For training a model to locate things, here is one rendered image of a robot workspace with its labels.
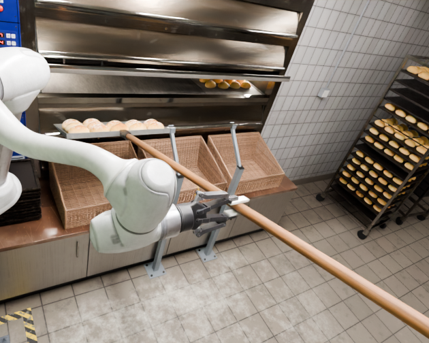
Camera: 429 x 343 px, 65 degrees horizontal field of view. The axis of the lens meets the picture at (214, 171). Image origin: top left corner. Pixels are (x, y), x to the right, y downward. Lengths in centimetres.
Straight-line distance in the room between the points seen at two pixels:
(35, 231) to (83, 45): 109
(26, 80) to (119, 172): 50
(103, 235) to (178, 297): 195
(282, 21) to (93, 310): 243
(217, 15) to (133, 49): 59
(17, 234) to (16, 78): 130
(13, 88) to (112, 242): 52
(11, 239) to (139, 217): 157
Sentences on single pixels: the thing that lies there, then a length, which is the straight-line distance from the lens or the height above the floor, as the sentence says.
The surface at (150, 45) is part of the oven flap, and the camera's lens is 228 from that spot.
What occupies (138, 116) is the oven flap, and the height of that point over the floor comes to 103.
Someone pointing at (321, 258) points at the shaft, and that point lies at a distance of 80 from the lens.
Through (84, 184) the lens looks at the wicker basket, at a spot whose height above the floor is 59.
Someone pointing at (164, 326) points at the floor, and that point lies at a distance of 257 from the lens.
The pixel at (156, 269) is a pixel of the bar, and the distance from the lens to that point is 276.
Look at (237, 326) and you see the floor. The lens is 271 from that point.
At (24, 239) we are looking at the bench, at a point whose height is 58.
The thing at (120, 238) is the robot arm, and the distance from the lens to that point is 79.
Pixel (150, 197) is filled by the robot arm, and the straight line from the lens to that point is 65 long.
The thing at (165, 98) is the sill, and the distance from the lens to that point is 248.
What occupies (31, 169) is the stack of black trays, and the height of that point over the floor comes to 83.
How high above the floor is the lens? 223
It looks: 35 degrees down
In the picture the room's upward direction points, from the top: 19 degrees clockwise
